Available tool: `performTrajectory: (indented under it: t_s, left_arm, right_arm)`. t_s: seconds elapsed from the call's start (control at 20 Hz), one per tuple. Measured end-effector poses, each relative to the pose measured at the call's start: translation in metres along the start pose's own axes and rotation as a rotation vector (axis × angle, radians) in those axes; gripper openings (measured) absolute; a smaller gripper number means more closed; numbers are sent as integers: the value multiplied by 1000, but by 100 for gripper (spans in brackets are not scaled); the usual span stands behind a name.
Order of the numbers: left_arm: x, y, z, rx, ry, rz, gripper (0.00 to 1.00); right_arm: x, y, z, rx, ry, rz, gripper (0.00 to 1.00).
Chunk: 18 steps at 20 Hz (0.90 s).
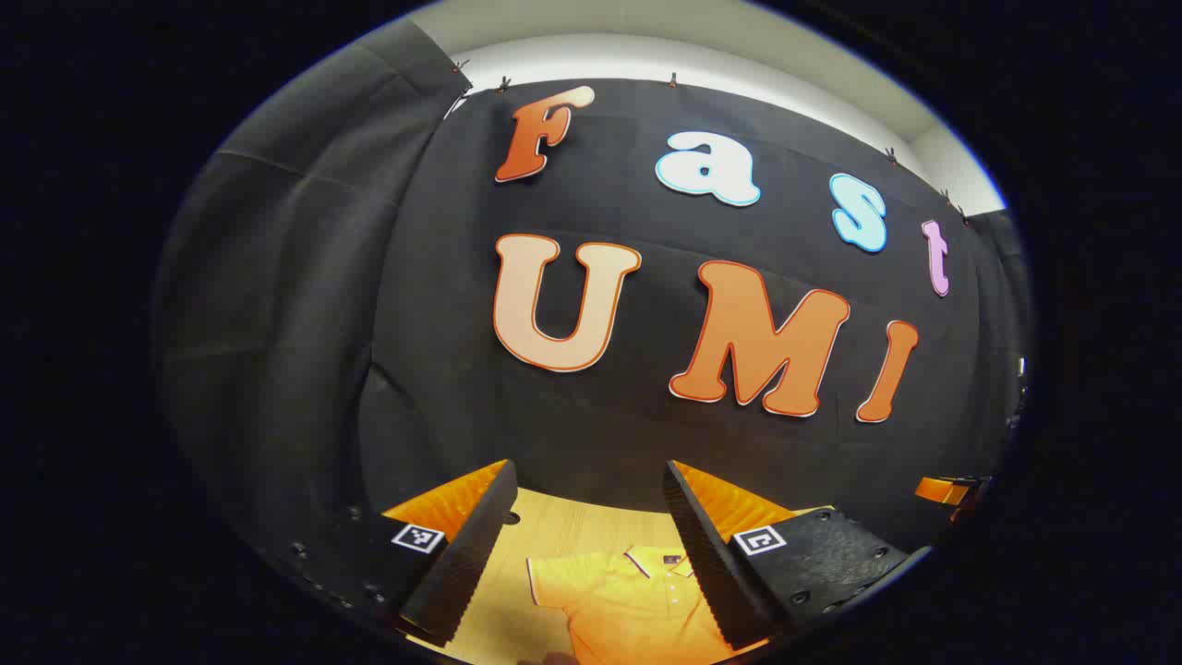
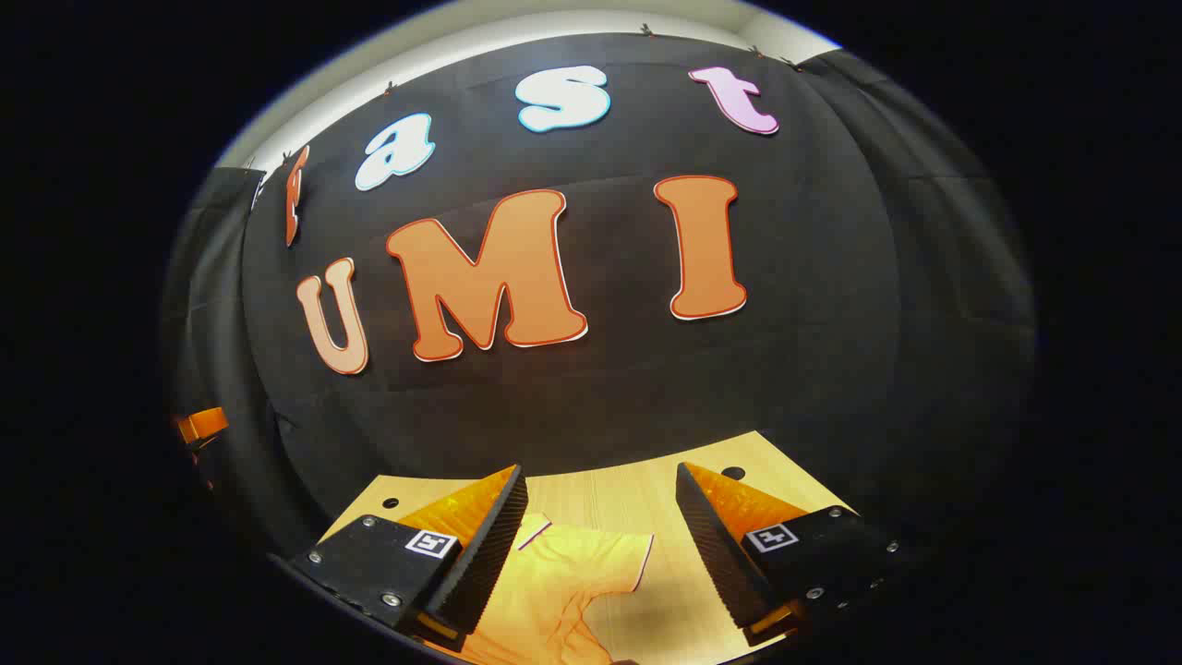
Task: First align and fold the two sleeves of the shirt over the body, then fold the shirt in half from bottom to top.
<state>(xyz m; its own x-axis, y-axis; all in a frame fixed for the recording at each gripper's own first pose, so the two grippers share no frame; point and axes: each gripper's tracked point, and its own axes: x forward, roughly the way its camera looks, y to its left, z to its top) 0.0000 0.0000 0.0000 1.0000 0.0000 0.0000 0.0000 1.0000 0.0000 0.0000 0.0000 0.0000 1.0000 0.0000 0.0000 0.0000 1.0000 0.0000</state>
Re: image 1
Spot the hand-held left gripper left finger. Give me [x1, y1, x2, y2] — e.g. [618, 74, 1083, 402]
[275, 458, 519, 647]

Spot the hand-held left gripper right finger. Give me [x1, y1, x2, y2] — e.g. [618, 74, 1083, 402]
[662, 459, 933, 651]

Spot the orange T-shirt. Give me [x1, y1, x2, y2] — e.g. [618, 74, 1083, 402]
[526, 545, 772, 665]

